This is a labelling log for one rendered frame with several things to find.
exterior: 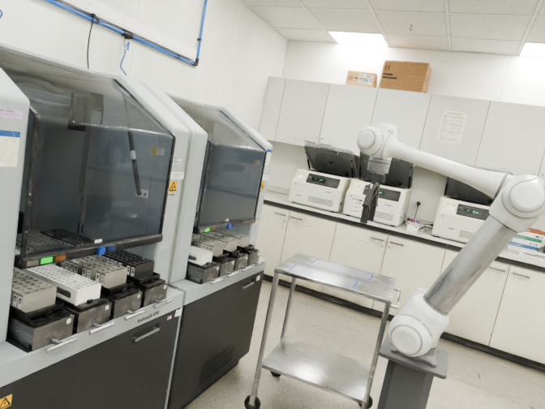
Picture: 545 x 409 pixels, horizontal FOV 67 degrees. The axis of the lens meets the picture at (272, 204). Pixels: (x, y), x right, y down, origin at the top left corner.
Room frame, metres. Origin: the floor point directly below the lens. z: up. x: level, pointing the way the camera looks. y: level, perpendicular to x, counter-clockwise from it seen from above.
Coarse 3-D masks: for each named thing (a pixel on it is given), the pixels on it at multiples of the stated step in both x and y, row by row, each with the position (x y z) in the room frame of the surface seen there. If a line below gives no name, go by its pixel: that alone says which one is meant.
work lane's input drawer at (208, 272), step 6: (192, 264) 1.93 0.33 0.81; (210, 264) 1.96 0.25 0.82; (216, 264) 1.98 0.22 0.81; (192, 270) 1.91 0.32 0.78; (198, 270) 1.90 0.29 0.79; (204, 270) 1.89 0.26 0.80; (210, 270) 1.93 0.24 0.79; (216, 270) 1.98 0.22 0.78; (192, 276) 1.91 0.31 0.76; (198, 276) 1.90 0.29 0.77; (204, 276) 1.89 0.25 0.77; (210, 276) 1.94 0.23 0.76; (216, 276) 1.99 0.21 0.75; (204, 282) 1.90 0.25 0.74; (216, 282) 1.91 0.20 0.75
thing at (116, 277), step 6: (114, 270) 1.47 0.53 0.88; (120, 270) 1.48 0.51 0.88; (126, 270) 1.51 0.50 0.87; (102, 276) 1.42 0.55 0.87; (108, 276) 1.43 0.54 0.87; (114, 276) 1.46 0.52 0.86; (120, 276) 1.49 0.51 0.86; (126, 276) 1.52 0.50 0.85; (102, 282) 1.42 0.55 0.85; (108, 282) 1.43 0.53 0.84; (114, 282) 1.47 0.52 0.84; (120, 282) 1.49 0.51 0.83
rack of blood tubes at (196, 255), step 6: (192, 246) 2.05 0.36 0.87; (192, 252) 1.94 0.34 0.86; (198, 252) 1.95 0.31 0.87; (204, 252) 1.98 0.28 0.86; (210, 252) 1.99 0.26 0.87; (192, 258) 2.03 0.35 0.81; (198, 258) 1.92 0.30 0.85; (204, 258) 1.94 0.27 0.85; (210, 258) 1.99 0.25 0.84; (198, 264) 1.92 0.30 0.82
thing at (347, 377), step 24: (288, 264) 2.21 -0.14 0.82; (312, 264) 2.30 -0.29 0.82; (336, 264) 2.40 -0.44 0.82; (336, 288) 1.98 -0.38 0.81; (360, 288) 2.00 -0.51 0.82; (384, 288) 2.08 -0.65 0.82; (288, 312) 2.48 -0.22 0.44; (384, 312) 1.90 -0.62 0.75; (264, 336) 2.08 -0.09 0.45; (264, 360) 2.14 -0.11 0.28; (288, 360) 2.18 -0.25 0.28; (312, 360) 2.23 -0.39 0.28; (336, 360) 2.28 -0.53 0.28; (312, 384) 2.00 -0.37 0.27; (336, 384) 2.03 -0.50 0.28; (360, 384) 2.07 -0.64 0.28
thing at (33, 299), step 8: (40, 288) 1.21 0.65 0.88; (48, 288) 1.21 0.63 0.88; (56, 288) 1.24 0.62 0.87; (24, 296) 1.14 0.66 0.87; (32, 296) 1.17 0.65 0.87; (40, 296) 1.19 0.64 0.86; (48, 296) 1.21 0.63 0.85; (24, 304) 1.15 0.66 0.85; (32, 304) 1.17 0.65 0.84; (40, 304) 1.19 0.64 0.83; (48, 304) 1.22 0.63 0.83
